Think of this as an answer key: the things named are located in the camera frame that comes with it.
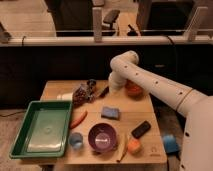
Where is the blue sponge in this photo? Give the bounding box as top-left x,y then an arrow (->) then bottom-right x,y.
101,107 -> 119,119

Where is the green plastic tray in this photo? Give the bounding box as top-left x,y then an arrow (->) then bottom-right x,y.
10,100 -> 72,159

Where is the orange fruit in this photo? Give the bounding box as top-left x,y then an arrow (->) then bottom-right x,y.
127,139 -> 141,154

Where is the purple bowl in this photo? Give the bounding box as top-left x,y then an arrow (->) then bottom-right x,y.
88,123 -> 117,153

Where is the black handled knife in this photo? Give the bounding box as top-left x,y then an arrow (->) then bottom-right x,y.
95,86 -> 109,100

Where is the black rectangular remote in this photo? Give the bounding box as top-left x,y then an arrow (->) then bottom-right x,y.
131,121 -> 151,139

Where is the orange bowl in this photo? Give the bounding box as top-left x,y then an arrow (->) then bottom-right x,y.
125,80 -> 143,98

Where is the black office chair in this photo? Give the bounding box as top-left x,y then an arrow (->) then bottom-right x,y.
102,10 -> 120,36

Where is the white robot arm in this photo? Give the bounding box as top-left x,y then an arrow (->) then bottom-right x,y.
108,51 -> 213,171

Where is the yellow banana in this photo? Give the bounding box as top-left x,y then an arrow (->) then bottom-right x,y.
116,133 -> 127,163

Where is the white horizontal rail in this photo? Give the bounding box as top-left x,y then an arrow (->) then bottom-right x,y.
0,35 -> 213,47

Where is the orange carrot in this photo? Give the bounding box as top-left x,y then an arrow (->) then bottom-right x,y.
69,111 -> 88,129

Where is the blue cup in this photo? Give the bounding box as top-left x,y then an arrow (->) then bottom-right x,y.
69,132 -> 83,149

